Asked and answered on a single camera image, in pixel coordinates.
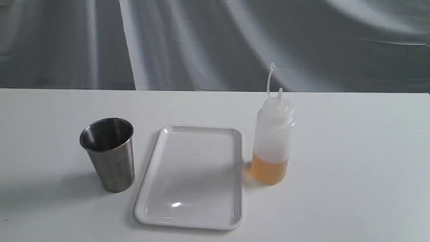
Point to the translucent squeeze bottle amber liquid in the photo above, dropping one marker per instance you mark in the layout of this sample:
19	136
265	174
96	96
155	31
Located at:
271	148

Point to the stainless steel cup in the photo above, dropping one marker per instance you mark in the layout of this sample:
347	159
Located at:
109	145

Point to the white plastic tray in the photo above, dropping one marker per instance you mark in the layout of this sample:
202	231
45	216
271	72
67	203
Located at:
194	179

